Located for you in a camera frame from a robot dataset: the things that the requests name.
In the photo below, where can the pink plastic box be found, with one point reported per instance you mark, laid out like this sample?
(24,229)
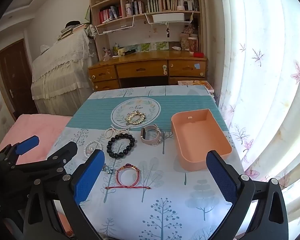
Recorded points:
(197,140)

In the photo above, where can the green leaf wall stickers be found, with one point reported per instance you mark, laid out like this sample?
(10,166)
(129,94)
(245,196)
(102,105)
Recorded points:
(161,46)

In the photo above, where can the lace covered piano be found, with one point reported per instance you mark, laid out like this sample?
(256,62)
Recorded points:
(62,72)

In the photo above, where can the pink blanket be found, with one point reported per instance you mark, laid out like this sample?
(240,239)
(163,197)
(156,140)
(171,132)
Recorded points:
(40,127)

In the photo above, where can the hanging keys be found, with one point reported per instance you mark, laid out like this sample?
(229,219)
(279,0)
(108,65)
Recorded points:
(167,33)

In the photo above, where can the patterned jar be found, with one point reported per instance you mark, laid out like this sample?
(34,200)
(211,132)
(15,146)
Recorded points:
(193,44)

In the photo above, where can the black flashlight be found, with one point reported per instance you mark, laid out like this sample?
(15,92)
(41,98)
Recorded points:
(129,52)

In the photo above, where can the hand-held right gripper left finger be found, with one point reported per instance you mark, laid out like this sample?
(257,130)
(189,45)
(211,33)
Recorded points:
(88,177)

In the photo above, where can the stack of books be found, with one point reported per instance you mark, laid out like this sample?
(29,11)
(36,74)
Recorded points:
(67,31)

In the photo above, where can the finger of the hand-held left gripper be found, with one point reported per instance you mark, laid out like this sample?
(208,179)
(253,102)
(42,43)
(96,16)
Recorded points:
(62,155)
(27,145)

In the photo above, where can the tree print tablecloth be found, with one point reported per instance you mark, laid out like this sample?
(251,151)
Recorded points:
(152,205)

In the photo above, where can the colourful flat book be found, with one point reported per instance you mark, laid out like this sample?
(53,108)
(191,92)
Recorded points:
(197,83)

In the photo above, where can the pink smart watch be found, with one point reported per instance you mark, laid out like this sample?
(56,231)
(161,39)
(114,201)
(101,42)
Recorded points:
(143,132)

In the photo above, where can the small red box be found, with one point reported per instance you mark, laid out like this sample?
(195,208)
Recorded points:
(198,55)

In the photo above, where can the brown wooden door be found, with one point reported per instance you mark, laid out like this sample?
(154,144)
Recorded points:
(15,80)

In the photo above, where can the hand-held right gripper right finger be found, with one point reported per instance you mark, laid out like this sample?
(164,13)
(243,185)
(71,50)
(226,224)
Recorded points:
(222,177)

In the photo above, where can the floral white curtain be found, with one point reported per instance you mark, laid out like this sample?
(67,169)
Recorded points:
(260,80)

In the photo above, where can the wooden desk with drawers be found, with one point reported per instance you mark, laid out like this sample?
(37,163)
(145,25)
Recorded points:
(140,68)

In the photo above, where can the row of red books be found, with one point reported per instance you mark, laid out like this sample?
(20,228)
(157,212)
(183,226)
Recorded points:
(107,15)

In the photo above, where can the small white bottle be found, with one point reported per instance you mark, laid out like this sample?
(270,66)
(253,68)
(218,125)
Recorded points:
(176,48)

